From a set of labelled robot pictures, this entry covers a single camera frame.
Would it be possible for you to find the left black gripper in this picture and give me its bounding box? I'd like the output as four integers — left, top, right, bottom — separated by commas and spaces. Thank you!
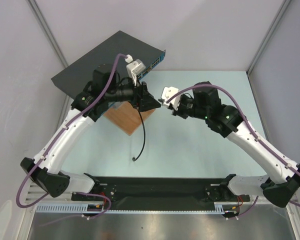
105, 73, 161, 112

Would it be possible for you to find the dark grey network switch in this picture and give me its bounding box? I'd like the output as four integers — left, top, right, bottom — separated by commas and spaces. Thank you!
51, 30, 167, 111

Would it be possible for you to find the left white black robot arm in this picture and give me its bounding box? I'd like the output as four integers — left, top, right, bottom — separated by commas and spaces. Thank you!
20, 59, 161, 200

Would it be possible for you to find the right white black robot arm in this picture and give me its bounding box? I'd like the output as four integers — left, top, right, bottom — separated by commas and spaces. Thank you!
161, 81, 300, 208

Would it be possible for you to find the wooden board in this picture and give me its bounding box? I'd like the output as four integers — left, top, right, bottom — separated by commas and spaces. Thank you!
103, 102, 142, 136

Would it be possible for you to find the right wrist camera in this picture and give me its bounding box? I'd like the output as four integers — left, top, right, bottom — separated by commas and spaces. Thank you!
159, 86, 181, 110

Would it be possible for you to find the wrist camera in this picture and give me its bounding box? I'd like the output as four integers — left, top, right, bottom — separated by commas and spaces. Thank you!
125, 54, 146, 86
159, 86, 181, 110

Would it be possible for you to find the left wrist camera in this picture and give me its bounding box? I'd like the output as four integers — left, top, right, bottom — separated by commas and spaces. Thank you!
125, 54, 146, 86

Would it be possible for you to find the black ethernet cable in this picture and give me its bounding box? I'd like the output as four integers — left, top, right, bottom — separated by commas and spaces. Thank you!
131, 109, 147, 162

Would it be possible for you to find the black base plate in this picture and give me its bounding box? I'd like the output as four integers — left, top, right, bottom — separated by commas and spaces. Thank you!
71, 176, 250, 212

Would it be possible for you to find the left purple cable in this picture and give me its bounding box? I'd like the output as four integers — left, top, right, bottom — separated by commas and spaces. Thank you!
16, 53, 132, 221

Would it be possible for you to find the white slotted cable duct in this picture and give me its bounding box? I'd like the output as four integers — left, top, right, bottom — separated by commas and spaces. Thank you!
35, 203, 225, 215

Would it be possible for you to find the aluminium rail frame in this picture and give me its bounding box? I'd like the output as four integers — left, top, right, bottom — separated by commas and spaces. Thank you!
24, 181, 300, 240

